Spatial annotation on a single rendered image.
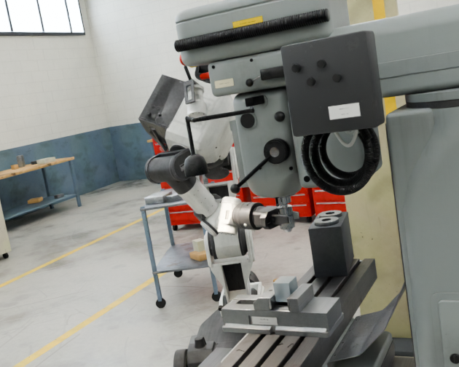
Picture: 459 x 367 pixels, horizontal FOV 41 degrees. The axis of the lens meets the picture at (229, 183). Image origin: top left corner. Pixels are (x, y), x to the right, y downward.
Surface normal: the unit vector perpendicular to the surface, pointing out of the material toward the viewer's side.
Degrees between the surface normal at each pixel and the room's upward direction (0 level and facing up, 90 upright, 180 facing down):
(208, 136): 86
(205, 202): 103
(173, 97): 59
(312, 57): 90
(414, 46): 90
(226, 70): 90
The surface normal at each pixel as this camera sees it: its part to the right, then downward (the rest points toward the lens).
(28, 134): 0.89, -0.07
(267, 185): -0.31, 0.64
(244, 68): -0.43, 0.22
